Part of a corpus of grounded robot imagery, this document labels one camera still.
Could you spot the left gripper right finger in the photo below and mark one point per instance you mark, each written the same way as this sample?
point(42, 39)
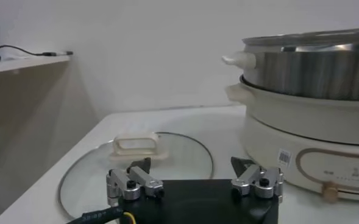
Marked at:
point(252, 175)

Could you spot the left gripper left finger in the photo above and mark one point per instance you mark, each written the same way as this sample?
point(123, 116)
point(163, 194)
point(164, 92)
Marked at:
point(121, 182)

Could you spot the perforated steel steamer basket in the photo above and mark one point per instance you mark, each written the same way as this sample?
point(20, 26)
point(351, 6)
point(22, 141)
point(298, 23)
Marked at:
point(313, 73)

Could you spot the cream electric pot base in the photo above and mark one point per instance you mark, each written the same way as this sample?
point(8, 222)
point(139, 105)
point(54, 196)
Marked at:
point(289, 124)

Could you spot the white side desk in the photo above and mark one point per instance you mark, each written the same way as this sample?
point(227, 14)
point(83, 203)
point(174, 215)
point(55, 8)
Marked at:
point(20, 64)

